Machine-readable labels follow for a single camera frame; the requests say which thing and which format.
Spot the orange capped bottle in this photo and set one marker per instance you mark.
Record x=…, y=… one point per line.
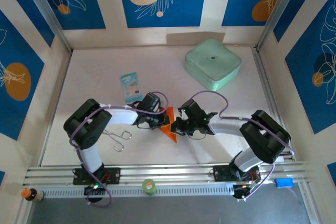
x=32, y=194

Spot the light blue wipes packet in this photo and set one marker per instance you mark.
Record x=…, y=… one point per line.
x=132, y=87

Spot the aluminium rail frame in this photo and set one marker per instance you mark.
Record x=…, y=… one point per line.
x=168, y=171

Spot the orange square paper sheet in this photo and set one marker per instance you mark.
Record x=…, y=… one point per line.
x=172, y=134

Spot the mint green zip case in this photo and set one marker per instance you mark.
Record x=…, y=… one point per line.
x=212, y=61

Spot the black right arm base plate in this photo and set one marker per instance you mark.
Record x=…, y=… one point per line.
x=220, y=172

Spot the black controller board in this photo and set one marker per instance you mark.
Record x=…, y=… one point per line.
x=244, y=190
x=94, y=189

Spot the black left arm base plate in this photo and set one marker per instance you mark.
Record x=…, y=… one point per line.
x=114, y=175

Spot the blue box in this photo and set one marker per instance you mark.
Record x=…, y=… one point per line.
x=283, y=182

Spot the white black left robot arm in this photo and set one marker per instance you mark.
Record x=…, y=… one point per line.
x=86, y=124

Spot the aluminium side rail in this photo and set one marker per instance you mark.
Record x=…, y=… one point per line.
x=270, y=90
x=56, y=90

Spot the aluminium corner post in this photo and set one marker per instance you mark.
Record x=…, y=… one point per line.
x=47, y=11
x=278, y=11

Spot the green tape roll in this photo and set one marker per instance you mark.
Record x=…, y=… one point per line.
x=149, y=186

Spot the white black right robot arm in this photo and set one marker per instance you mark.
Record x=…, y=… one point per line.
x=265, y=137

